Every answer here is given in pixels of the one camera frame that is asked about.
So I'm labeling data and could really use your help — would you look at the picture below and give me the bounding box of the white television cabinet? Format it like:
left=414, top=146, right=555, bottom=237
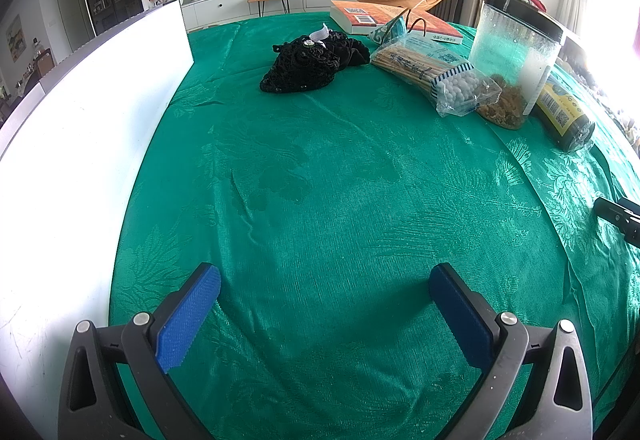
left=181, top=0, right=358, bottom=31

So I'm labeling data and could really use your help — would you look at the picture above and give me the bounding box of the framed wall picture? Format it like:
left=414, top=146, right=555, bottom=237
left=5, top=14, right=26, bottom=58

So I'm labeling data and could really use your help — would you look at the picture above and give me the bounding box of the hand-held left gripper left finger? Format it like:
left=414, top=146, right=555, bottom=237
left=58, top=263, right=222, bottom=440

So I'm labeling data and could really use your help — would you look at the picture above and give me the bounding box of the green patterned tablecloth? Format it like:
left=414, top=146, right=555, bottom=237
left=107, top=10, right=640, bottom=440

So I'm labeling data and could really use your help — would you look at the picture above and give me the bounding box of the white board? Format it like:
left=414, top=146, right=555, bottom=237
left=0, top=0, right=195, bottom=440

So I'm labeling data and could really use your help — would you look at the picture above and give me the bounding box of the teal patterned pouch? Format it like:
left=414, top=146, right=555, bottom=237
left=369, top=14, right=432, bottom=45

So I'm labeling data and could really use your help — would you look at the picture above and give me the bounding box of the dark bottle with yellow label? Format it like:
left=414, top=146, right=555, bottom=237
left=532, top=70, right=597, bottom=153

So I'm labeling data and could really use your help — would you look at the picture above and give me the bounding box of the clear jar with black lid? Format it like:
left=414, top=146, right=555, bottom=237
left=468, top=0, right=565, bottom=131

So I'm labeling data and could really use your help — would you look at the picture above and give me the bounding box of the cotton swab pack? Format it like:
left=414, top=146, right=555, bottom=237
left=371, top=38, right=502, bottom=117

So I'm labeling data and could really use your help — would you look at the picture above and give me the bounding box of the black mesh cloth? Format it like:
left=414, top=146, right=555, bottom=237
left=260, top=24, right=372, bottom=95

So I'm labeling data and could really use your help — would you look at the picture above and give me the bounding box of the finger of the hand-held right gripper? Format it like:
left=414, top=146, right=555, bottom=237
left=593, top=196, right=640, bottom=243

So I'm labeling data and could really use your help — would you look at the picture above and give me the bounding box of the orange book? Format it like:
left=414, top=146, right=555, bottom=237
left=330, top=0, right=465, bottom=45

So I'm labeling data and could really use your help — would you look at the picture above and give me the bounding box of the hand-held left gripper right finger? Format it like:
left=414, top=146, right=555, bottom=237
left=428, top=264, right=594, bottom=440

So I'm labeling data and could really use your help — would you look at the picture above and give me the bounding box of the white door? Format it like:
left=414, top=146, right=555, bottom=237
left=54, top=0, right=93, bottom=51

